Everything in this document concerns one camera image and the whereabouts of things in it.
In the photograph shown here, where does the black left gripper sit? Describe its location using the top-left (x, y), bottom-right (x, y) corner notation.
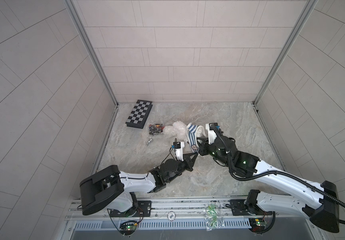
top-left (164, 154), bottom-right (198, 185)

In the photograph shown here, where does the blue white striped shirt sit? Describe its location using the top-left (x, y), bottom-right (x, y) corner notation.
top-left (186, 123), bottom-right (206, 153)

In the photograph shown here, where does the white teddy bear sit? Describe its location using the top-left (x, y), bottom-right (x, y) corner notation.
top-left (162, 120), bottom-right (206, 144)

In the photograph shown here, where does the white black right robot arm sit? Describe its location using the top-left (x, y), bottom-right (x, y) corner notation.
top-left (193, 136), bottom-right (340, 233)

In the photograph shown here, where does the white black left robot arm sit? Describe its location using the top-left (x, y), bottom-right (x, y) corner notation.
top-left (79, 153), bottom-right (198, 216)

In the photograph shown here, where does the clear bag of toy bricks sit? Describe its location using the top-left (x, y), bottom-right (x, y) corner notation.
top-left (148, 124), bottom-right (165, 136)

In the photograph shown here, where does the clear bag of green parts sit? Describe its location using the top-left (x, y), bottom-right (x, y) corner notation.
top-left (204, 204), bottom-right (225, 231)

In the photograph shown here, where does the folded black white chessboard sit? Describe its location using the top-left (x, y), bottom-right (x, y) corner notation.
top-left (125, 100), bottom-right (153, 129)

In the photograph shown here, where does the left green circuit board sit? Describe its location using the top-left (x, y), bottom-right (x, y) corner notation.
top-left (119, 220), bottom-right (139, 236)

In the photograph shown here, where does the green circuit board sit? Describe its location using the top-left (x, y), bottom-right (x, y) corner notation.
top-left (248, 218), bottom-right (267, 233)
top-left (119, 220), bottom-right (139, 236)

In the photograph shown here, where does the right green circuit board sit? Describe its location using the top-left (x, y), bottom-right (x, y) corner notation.
top-left (248, 218), bottom-right (267, 233)

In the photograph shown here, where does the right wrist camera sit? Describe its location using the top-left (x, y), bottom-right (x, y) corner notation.
top-left (205, 123), bottom-right (219, 145)

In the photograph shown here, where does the black corrugated cable hose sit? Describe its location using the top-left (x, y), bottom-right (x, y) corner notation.
top-left (209, 123), bottom-right (345, 228)

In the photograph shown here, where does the aluminium corner post right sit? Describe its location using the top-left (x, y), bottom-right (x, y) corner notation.
top-left (252, 0), bottom-right (318, 108)

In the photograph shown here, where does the aluminium corner post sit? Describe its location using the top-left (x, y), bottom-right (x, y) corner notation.
top-left (63, 0), bottom-right (119, 108)
top-left (252, 0), bottom-right (318, 108)

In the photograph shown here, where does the aluminium corner post left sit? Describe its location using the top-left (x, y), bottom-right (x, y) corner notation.
top-left (63, 0), bottom-right (119, 108)

